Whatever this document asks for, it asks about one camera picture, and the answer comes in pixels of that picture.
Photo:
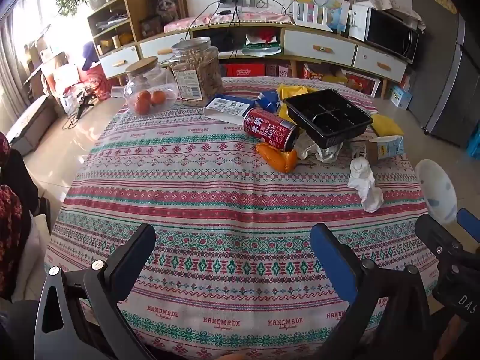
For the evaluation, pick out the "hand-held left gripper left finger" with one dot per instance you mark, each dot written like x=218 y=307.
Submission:
x=131 y=266

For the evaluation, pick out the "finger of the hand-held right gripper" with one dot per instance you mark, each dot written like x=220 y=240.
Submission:
x=431 y=232
x=468 y=223

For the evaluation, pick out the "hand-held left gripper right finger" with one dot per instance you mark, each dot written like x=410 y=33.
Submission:
x=330 y=255

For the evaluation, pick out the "white trash bin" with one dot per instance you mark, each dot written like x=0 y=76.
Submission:
x=437 y=191

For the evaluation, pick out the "yellow snack packet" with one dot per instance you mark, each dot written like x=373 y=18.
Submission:
x=292 y=92

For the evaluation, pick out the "crumpled white tissue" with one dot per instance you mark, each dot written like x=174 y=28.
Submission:
x=365 y=183

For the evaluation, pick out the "blue bag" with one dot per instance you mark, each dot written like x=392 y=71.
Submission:
x=474 y=140

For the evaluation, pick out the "small light blue carton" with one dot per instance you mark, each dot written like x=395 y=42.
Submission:
x=386 y=149

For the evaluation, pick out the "white plastic wrapper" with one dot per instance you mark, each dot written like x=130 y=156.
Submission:
x=315 y=152

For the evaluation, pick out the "orange peel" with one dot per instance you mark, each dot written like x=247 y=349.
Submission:
x=279 y=157

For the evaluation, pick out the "patterned tablecloth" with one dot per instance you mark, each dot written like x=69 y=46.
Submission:
x=225 y=202

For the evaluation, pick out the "yellow sponge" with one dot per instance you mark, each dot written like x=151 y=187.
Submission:
x=388 y=125

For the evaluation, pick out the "dark red patterned cloth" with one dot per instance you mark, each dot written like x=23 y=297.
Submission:
x=13 y=210

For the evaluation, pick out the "black plastic tray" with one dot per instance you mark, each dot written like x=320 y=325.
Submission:
x=330 y=120

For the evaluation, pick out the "light blue box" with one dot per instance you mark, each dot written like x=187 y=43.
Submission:
x=399 y=96

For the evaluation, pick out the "red drink can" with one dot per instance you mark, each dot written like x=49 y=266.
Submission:
x=268 y=129

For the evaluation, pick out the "grey refrigerator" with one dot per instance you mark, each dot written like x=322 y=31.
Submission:
x=450 y=82

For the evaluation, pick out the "orange fruit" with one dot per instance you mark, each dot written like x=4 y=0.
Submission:
x=142 y=102
x=158 y=96

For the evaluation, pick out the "red and white box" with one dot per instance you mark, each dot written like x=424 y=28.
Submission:
x=362 y=82

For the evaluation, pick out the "white and blue box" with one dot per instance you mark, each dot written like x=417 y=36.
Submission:
x=227 y=109

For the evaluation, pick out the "cartoon print cardboard box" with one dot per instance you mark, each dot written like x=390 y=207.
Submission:
x=318 y=73

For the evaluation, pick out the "glass jar with cork lid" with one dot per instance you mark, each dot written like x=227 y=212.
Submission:
x=150 y=78

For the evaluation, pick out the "black microwave oven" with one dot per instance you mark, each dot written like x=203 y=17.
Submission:
x=390 y=35

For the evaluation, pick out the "red cardboard box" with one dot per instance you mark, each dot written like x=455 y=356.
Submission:
x=242 y=70

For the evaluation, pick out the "wooden cabinet with white drawers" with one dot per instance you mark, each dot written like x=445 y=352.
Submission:
x=318 y=47

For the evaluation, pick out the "green white bag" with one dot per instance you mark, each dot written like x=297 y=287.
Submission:
x=262 y=47

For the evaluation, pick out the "wooden shelf unit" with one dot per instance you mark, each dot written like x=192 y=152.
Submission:
x=112 y=41

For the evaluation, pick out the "white slatted rack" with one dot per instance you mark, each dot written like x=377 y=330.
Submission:
x=311 y=17

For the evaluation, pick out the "framed picture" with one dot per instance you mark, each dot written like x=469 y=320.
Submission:
x=168 y=3

